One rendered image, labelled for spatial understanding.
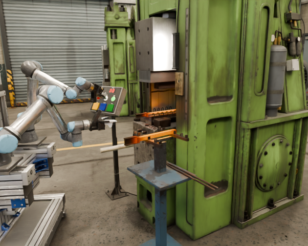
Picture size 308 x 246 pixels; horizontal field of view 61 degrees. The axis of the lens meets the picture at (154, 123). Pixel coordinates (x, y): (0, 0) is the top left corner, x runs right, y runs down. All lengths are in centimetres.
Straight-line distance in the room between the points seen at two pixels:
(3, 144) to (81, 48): 841
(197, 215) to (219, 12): 157
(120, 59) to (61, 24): 359
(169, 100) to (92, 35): 771
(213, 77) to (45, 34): 839
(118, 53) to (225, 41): 507
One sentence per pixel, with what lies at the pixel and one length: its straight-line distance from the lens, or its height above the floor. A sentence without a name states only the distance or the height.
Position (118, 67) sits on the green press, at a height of 131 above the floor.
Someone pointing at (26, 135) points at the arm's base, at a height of 87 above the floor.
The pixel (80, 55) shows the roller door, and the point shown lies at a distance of 995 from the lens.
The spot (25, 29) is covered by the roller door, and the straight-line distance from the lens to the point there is 1002.
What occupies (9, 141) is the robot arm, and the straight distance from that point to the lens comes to 173.
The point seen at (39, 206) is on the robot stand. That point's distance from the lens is 261.
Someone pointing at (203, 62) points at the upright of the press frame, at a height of 143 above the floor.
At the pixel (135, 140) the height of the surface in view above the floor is 96.
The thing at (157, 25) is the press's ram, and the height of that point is 171.
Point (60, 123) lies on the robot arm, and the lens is 204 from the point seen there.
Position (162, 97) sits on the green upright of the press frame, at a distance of 250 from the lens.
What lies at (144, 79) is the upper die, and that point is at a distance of 220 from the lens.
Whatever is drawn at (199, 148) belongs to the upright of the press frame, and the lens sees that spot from 199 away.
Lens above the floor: 144
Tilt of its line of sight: 13 degrees down
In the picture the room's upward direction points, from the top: 1 degrees counter-clockwise
